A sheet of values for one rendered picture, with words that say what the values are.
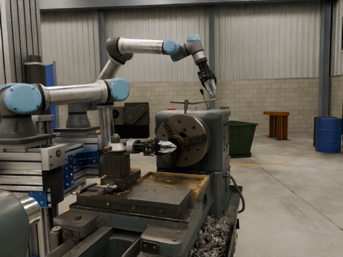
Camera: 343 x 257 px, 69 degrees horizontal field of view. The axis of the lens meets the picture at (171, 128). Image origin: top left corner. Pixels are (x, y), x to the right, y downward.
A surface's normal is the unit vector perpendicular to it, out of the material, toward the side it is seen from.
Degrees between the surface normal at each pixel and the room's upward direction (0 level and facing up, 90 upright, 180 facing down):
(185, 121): 90
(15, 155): 90
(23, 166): 90
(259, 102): 90
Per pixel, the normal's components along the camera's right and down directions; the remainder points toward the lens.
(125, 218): -0.33, 0.06
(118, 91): 0.75, 0.03
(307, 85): -0.04, 0.09
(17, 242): 0.94, 0.15
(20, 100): 0.54, 0.07
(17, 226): 0.92, -0.20
